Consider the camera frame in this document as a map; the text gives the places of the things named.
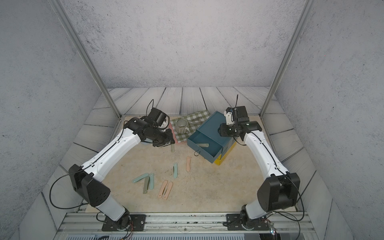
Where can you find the aluminium frame post right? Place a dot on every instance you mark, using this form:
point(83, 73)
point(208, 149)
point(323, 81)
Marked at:
point(308, 7)

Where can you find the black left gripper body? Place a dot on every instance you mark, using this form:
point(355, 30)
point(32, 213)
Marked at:
point(162, 138)

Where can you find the teal drawer cabinet box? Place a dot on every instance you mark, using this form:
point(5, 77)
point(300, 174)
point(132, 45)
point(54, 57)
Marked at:
point(210, 129)

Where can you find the aluminium frame post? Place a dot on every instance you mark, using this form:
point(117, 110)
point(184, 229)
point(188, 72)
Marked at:
point(308, 7)
point(71, 32)

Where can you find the aluminium frame post left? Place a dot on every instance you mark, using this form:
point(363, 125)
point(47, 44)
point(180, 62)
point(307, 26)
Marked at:
point(71, 32)

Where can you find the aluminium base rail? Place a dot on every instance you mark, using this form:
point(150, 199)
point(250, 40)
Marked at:
point(187, 226)

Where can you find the green checkered cloth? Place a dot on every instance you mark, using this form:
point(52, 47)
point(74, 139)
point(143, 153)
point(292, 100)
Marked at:
point(195, 120)

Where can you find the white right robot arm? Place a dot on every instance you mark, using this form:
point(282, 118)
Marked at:
point(280, 189)

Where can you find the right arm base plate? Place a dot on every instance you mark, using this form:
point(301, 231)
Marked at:
point(238, 222)

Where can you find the teal pull-out drawer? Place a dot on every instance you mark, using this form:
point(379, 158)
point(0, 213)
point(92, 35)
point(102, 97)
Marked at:
point(211, 153)

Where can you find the green striped ceramic cup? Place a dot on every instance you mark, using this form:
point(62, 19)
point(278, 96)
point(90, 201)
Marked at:
point(182, 126)

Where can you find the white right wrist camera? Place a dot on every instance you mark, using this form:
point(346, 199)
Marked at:
point(230, 116)

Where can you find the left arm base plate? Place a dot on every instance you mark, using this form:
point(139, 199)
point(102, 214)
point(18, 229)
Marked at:
point(123, 222)

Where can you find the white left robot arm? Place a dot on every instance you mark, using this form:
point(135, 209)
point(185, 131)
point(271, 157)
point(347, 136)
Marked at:
point(87, 179)

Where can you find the mint green folding knife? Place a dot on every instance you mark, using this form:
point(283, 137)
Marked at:
point(141, 177)
point(175, 170)
point(151, 185)

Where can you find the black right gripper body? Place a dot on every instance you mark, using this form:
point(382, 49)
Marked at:
point(228, 131)

